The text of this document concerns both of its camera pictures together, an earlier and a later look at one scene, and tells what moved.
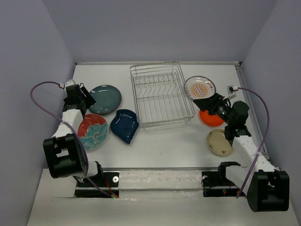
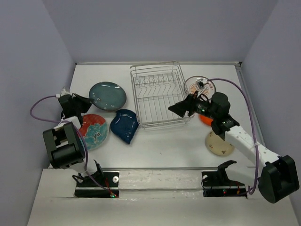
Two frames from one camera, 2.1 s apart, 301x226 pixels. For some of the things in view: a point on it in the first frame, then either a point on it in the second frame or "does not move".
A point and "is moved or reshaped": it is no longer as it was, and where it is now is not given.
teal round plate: (108, 100) is moved or reshaped
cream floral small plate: (218, 143) does not move
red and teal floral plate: (92, 130) does not move
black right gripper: (205, 104) -> (188, 104)
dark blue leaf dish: (124, 124) does not move
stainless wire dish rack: (159, 95) does not move
